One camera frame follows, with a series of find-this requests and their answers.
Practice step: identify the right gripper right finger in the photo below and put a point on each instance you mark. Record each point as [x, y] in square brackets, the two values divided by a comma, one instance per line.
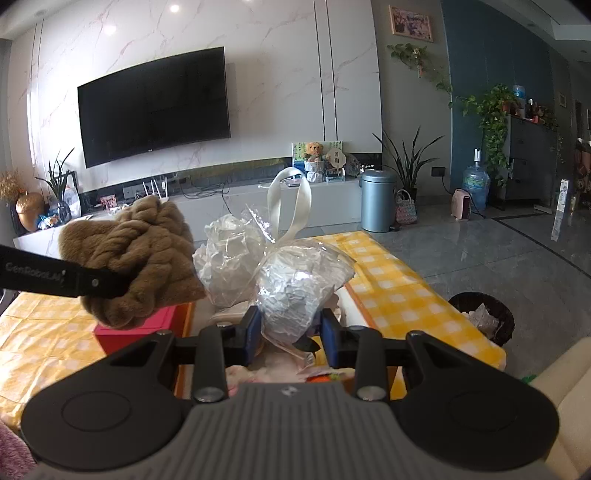
[360, 348]

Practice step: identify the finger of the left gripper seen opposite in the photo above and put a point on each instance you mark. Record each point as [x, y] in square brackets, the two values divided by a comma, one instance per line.
[28, 272]

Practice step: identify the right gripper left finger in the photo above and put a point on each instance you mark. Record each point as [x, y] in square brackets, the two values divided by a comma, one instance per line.
[220, 347]

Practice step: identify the crocheted strawberry toy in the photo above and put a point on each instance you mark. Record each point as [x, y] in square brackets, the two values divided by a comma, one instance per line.
[324, 378]

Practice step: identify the clear plastic gift bag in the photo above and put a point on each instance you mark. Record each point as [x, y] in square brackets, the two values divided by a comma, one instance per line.
[289, 279]

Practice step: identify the brown knitted scarf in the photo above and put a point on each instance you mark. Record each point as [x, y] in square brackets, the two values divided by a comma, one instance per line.
[148, 240]

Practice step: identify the orange open cardboard box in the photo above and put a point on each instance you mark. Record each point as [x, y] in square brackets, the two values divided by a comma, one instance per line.
[274, 364]

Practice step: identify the golden vase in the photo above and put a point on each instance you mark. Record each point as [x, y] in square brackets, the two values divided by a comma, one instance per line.
[29, 207]

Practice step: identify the yellow checkered tablecloth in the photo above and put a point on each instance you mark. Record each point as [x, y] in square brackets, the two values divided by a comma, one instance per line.
[46, 338]

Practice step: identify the potted green plant left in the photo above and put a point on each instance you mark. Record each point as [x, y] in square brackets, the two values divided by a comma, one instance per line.
[57, 182]

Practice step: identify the red cube box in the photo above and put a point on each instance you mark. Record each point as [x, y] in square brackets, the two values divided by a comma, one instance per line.
[168, 318]

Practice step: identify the black waste basket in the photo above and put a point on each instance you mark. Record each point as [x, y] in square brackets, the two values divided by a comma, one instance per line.
[489, 315]

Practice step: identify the woven pink handbag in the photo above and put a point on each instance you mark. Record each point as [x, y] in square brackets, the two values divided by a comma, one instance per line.
[406, 213]

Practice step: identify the white marble tv console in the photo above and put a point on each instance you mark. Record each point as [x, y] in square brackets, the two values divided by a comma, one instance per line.
[333, 204]

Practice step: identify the white wifi router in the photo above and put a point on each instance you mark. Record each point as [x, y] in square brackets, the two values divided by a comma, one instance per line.
[157, 187]

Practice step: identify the grey metal trash bin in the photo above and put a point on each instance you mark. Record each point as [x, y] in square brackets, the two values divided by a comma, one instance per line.
[378, 189]

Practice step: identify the pink small heater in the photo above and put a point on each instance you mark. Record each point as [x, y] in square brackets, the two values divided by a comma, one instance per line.
[461, 205]

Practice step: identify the tall floor plant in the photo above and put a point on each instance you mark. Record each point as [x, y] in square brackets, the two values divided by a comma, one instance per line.
[407, 159]

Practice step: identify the purple fluffy blanket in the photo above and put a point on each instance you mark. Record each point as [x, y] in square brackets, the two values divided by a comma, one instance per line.
[16, 460]

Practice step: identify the blue water jug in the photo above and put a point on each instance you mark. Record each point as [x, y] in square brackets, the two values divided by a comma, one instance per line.
[476, 182]

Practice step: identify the teddy bear on console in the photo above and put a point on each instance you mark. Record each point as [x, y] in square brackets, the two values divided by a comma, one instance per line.
[314, 163]

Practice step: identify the hanging ivy plant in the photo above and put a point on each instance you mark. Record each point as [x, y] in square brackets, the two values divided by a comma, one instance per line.
[493, 107]

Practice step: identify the black wall television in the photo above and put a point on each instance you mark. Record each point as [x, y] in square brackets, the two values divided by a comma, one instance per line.
[160, 104]

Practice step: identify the framed wall picture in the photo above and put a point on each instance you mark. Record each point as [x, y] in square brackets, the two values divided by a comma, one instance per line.
[410, 24]

